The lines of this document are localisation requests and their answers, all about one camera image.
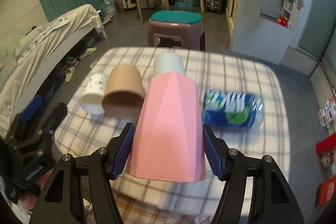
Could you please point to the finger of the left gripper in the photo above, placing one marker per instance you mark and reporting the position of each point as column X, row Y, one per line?
column 31, row 108

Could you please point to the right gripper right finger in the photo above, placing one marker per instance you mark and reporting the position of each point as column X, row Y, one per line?
column 272, row 199

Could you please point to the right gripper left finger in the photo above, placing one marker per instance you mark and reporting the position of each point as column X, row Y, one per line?
column 61, row 200

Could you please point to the pink faceted cup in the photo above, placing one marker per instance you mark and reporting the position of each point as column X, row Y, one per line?
column 168, row 140

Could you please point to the white printed paper cup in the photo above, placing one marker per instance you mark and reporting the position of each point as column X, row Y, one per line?
column 91, row 100

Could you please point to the brown paper cup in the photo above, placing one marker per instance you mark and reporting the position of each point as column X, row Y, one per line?
column 124, row 92

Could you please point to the white plastic cup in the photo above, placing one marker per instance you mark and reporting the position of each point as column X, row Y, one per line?
column 167, row 62

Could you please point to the green slipper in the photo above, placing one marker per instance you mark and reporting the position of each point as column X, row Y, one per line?
column 87, row 52
column 69, row 74

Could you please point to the bed with beige cover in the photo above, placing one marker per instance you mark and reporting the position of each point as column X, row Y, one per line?
column 26, row 61

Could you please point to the orange snack bag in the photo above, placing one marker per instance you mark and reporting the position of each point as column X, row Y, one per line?
column 326, row 191

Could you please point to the red snack package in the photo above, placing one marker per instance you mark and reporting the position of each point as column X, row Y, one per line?
column 326, row 145

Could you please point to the blue green drink bottle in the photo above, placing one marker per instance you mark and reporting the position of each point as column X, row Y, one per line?
column 232, row 111

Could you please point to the white blue tissue pack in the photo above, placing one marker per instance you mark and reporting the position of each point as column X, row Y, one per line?
column 327, row 113

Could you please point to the large water bottle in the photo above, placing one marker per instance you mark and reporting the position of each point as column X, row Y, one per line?
column 109, row 8

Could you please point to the purple plastic stool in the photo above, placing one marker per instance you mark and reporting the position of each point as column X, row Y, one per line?
column 190, row 36

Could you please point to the teal stool cushion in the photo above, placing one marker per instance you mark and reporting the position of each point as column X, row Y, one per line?
column 172, row 16

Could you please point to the teal plastic basket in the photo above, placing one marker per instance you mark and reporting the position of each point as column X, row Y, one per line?
column 183, row 5

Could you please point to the white wardrobe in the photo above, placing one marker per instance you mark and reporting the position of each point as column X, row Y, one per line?
column 255, row 35

